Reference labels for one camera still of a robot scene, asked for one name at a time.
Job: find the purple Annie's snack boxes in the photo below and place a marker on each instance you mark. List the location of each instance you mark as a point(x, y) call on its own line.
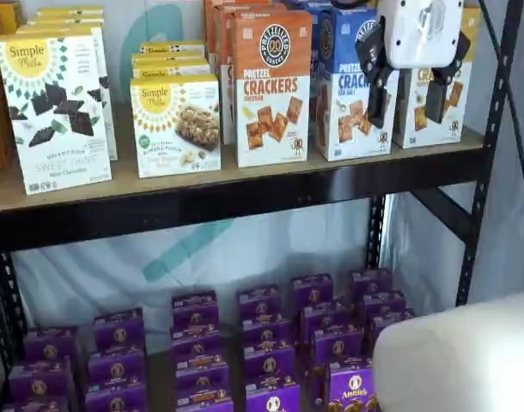
point(159, 386)

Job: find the mustard yellow snack box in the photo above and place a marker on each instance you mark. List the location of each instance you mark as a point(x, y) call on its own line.
point(8, 17)

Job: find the blue pretzel crackers box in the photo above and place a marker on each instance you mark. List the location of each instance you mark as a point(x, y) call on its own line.
point(343, 129)
point(305, 4)

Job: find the Simple Mills almond bars box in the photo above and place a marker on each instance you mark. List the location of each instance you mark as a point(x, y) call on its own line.
point(172, 47)
point(167, 59)
point(180, 68)
point(176, 129)

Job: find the orange pretzel crackers box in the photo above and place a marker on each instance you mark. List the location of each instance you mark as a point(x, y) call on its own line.
point(272, 86)
point(225, 43)
point(208, 26)

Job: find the Simple Mills Sweet Thins box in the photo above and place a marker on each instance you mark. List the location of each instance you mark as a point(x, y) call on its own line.
point(68, 14)
point(71, 8)
point(51, 129)
point(111, 129)
point(64, 21)

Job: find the black metal shelf rack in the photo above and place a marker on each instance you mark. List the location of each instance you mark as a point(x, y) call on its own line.
point(202, 214)

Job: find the particleboard shelf board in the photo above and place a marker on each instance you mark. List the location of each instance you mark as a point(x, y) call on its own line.
point(124, 184)

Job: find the purple Annie's snack box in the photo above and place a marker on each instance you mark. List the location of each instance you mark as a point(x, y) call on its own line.
point(34, 405)
point(116, 399)
point(352, 388)
point(116, 367)
point(260, 302)
point(388, 324)
point(266, 335)
point(204, 399)
point(382, 302)
point(268, 362)
point(272, 397)
point(200, 371)
point(324, 317)
point(196, 339)
point(38, 382)
point(312, 292)
point(337, 345)
point(371, 283)
point(195, 307)
point(49, 343)
point(118, 330)

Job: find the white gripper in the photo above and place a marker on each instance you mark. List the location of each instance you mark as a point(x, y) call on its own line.
point(421, 34)

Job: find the yellow pretzel crackers box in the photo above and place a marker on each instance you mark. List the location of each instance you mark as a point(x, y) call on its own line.
point(416, 137)

